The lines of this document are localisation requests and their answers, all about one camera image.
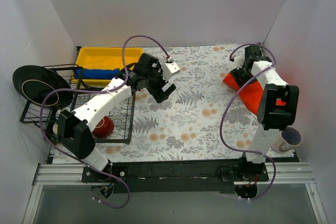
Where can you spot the red bowl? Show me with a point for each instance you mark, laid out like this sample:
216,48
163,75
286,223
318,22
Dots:
104,128

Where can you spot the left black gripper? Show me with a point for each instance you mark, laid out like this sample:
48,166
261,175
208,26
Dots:
159,94

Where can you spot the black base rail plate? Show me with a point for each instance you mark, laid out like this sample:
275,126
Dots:
179,176

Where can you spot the black wire dish rack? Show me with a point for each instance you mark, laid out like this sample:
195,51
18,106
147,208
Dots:
122,115

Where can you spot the aluminium frame rail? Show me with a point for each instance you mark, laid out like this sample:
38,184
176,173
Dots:
71,174

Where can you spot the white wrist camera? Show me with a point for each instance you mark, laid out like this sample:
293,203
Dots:
170,68
238,60

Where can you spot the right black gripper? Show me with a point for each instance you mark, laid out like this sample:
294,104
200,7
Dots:
241,72

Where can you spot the blue rolled t shirt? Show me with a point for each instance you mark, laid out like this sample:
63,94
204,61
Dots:
95,74

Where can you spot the cream cup in rack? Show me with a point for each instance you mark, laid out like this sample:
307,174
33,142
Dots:
55,129

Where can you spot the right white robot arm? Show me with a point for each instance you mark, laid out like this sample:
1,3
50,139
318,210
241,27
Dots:
276,110

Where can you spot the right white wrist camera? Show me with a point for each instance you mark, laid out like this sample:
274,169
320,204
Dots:
238,60

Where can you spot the orange t shirt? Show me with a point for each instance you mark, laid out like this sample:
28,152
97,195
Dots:
251,95

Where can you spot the yellow plastic bin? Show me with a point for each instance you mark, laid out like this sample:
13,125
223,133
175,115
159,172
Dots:
99,58

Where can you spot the purple ceramic mug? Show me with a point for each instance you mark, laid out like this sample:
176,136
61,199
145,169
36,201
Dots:
287,140

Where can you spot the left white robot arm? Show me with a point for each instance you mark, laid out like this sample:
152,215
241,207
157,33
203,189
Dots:
75,128

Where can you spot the floral table mat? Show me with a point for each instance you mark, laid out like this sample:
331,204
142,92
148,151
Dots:
202,119

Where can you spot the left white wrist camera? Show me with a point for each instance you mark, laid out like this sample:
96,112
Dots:
170,68

